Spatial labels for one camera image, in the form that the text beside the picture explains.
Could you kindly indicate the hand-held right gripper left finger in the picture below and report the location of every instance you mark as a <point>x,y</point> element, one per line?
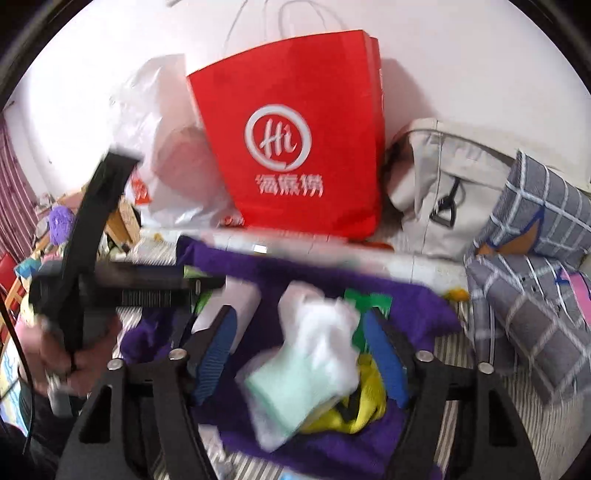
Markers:
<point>217,350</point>

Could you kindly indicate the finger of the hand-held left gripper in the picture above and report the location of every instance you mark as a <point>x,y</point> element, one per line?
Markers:
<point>152,298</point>
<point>157,279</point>

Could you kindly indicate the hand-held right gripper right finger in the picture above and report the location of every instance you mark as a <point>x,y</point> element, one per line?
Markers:
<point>385,360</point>

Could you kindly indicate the yellow black pouch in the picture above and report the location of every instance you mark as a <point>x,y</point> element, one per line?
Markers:
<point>364,406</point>

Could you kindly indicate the green sachet strip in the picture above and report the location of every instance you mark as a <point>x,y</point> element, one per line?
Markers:
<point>369,304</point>

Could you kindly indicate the white sock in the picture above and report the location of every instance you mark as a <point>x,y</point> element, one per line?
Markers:
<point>323,332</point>

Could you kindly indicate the mint green sock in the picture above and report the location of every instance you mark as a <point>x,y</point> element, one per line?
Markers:
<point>286,397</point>

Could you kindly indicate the person's left hand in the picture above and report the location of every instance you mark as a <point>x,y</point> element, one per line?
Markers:
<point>51,364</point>

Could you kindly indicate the maroon striped curtain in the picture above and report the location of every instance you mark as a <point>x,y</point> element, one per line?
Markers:
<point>16,194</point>

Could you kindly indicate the white plastic shopping bag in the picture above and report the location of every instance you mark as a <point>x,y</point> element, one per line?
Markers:
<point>175,175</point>

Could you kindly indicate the purple towel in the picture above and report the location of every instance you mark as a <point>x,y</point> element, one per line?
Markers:
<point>323,452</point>

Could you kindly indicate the grey checked cloth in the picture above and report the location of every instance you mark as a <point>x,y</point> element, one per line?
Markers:
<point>531,286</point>

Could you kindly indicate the grey canvas bag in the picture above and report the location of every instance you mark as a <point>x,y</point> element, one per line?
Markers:
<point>438,194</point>

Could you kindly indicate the red paper bag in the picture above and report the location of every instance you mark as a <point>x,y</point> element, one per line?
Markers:
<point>295,138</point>

